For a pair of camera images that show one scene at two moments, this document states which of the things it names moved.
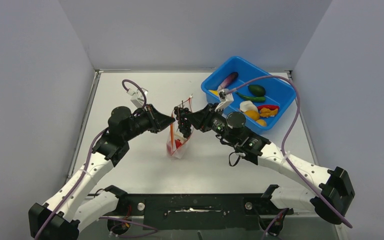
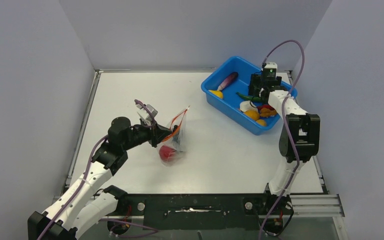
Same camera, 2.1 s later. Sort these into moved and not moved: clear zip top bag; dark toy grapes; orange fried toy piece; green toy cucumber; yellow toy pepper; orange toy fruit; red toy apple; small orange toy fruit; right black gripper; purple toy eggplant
Moved: dark toy grapes; right black gripper; clear zip top bag; red toy apple
Not moved: purple toy eggplant; green toy cucumber; yellow toy pepper; small orange toy fruit; orange toy fruit; orange fried toy piece
